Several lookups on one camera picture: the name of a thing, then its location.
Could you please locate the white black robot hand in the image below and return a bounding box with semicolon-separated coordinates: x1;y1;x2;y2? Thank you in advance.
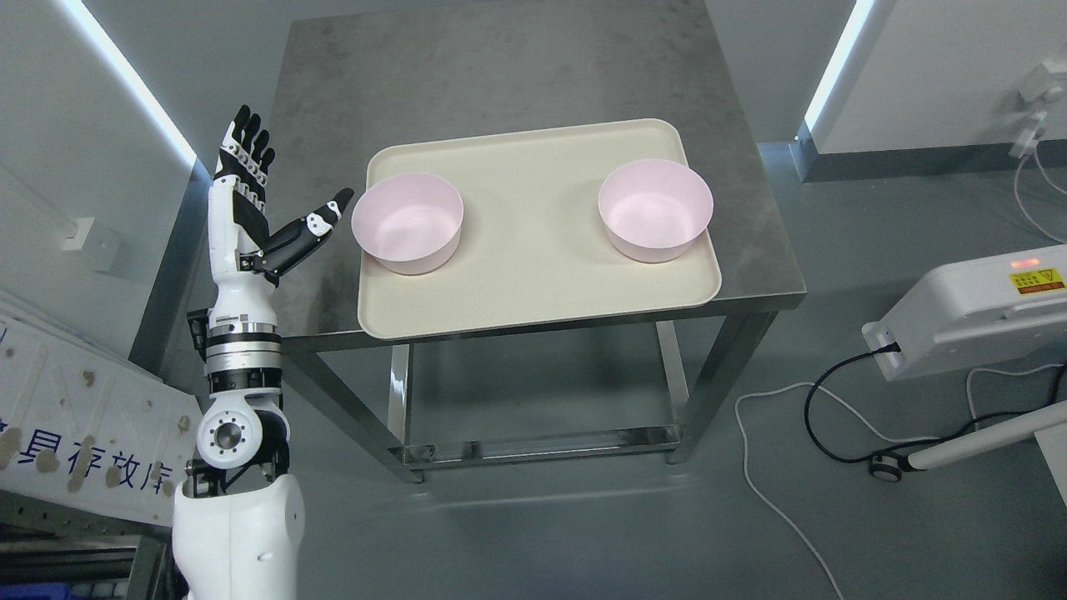
208;105;354;287

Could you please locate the pink bowl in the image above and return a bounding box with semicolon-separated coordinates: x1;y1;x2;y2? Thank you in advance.
351;173;465;277
598;158;715;263

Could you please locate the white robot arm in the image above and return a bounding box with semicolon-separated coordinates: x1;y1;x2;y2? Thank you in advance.
173;271;305;599

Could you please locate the white signboard with blue text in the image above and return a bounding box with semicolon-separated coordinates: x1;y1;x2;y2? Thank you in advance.
1;293;202;528

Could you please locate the cream plastic tray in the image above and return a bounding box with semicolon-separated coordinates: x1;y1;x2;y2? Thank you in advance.
357;119;723;340

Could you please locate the white stand leg with caster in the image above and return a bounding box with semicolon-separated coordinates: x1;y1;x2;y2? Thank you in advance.
867;402;1066;495

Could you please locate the white machine with warning label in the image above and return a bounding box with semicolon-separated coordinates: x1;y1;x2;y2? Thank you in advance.
861;244;1066;381

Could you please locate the white wall socket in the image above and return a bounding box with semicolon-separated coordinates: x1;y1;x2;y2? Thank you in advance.
61;217;123;273

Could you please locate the white floor cable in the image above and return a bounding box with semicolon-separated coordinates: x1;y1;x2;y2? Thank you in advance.
735;382;943;600

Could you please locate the white wall plug adapter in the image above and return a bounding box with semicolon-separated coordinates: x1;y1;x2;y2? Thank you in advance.
1009;58;1066;159

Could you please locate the black power cable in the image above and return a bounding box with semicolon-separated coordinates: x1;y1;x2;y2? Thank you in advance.
805;343;1067;465

